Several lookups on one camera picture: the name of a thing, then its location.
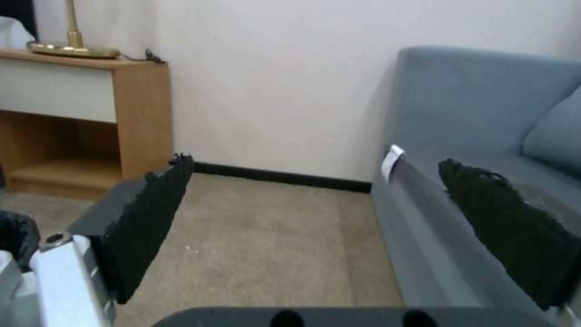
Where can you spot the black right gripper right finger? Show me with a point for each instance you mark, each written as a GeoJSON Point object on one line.
{"type": "Point", "coordinates": [508, 224]}

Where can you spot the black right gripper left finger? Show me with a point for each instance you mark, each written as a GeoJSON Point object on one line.
{"type": "Point", "coordinates": [136, 218]}

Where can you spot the blue fabric sofa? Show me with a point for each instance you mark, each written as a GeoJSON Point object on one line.
{"type": "Point", "coordinates": [476, 136]}

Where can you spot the blue sofa cushion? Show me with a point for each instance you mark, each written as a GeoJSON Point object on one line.
{"type": "Point", "coordinates": [556, 131]}

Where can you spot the wooden nightstand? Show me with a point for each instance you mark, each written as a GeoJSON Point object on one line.
{"type": "Point", "coordinates": [86, 112]}

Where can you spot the white sofa label tag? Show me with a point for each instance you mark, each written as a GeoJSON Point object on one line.
{"type": "Point", "coordinates": [392, 159]}

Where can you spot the brass lamp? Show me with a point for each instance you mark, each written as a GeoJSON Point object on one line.
{"type": "Point", "coordinates": [72, 44]}

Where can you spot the white bed linen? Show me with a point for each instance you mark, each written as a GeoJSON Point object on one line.
{"type": "Point", "coordinates": [13, 32]}

